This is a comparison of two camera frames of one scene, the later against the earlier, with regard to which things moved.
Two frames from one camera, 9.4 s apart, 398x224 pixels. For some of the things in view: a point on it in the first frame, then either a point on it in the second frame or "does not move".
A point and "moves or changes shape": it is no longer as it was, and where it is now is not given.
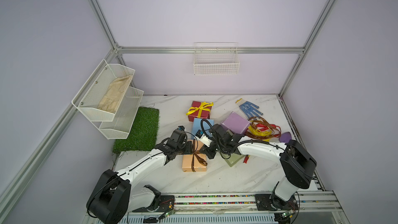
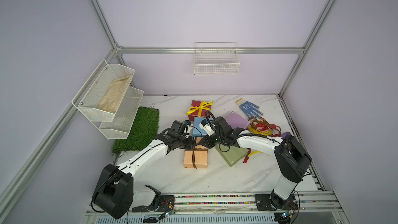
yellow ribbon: x=260 y=133 does not move
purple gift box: x=235 y=123 does not move
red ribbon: x=265 y=127 does not move
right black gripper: x=206 y=150 to x=209 y=143
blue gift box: x=202 y=124 does not move
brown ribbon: x=195 y=154 moves or changes shape
